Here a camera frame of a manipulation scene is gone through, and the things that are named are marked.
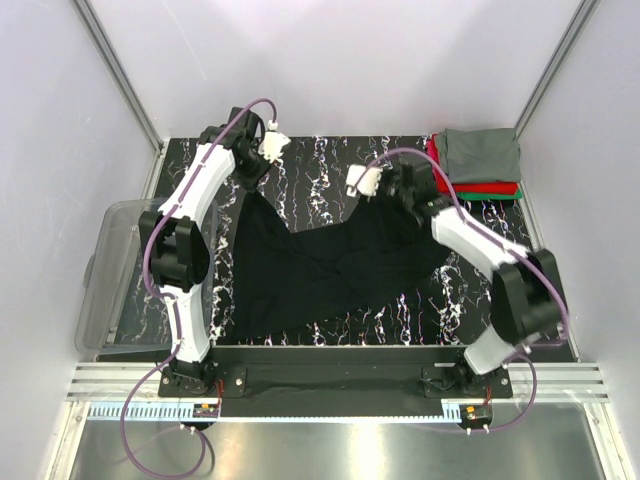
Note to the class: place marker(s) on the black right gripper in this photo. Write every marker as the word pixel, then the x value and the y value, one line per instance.
pixel 391 185

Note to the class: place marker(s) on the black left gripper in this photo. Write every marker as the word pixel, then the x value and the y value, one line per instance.
pixel 255 176

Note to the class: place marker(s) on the black t shirt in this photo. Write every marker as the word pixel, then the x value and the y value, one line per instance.
pixel 285 280

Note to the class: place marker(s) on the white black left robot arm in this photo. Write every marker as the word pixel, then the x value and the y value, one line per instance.
pixel 175 255

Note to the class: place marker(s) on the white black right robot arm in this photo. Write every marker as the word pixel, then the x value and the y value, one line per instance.
pixel 527 303

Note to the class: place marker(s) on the folded green t shirt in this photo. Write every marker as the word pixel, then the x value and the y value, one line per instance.
pixel 482 196

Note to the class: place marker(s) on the folded grey t shirt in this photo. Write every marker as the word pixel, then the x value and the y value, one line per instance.
pixel 491 155

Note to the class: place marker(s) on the black marble pattern mat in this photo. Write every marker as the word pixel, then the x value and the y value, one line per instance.
pixel 451 307

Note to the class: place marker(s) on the clear plastic bin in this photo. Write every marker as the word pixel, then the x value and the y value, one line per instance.
pixel 117 275

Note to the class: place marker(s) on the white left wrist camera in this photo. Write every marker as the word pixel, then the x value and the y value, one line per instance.
pixel 272 146

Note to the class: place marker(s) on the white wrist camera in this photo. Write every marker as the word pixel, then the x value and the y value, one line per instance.
pixel 272 146
pixel 362 180

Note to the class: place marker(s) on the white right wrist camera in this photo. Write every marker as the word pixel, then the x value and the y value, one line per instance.
pixel 362 180

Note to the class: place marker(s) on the left aluminium corner post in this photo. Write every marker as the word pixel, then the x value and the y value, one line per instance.
pixel 96 31

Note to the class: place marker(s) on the aluminium corner post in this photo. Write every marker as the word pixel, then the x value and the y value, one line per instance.
pixel 96 31
pixel 577 24

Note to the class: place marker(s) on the right aluminium corner post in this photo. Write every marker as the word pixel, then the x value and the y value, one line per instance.
pixel 577 24

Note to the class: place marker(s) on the aluminium frame rail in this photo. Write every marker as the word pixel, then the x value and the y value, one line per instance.
pixel 552 382

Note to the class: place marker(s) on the white slotted cable duct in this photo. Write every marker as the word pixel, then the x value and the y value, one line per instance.
pixel 147 411

